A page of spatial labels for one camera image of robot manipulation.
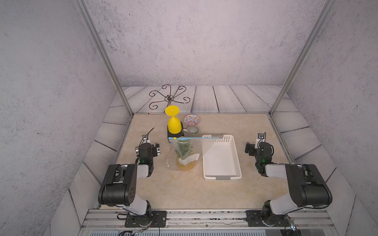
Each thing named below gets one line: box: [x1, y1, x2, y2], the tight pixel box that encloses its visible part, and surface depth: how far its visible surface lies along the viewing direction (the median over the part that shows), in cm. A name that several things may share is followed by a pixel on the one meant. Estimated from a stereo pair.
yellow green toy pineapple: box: [174, 141, 195, 172], surface depth 76 cm
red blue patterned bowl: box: [183, 114, 201, 127], surface depth 117 cm
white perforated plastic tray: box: [201, 134, 243, 182], surface depth 98 cm
